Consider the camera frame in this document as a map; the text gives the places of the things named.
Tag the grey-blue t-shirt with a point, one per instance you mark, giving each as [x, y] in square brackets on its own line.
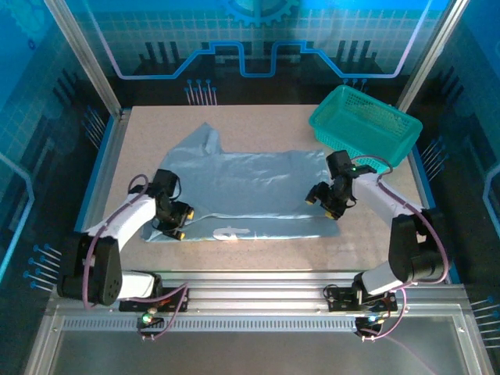
[254, 176]

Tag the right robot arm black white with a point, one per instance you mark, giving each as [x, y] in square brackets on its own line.
[410, 250]

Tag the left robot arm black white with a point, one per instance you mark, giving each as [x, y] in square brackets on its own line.
[105, 269]

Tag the teal plastic basket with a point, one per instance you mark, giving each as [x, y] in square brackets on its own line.
[363, 117]

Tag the small black LED module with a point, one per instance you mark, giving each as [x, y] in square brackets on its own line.
[150, 322]
[367, 322]

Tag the grey metal panel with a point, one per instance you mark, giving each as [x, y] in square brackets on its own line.
[250, 351]

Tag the aluminium table side rail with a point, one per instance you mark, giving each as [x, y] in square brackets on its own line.
[104, 164]

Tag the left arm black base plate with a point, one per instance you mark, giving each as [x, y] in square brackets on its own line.
[133, 304]

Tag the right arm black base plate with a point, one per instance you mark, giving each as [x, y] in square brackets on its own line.
[343, 302]

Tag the aluminium frame rail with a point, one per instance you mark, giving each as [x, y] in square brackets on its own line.
[254, 293]

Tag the aluminium frame post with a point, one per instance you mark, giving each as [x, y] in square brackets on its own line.
[82, 51]
[432, 51]

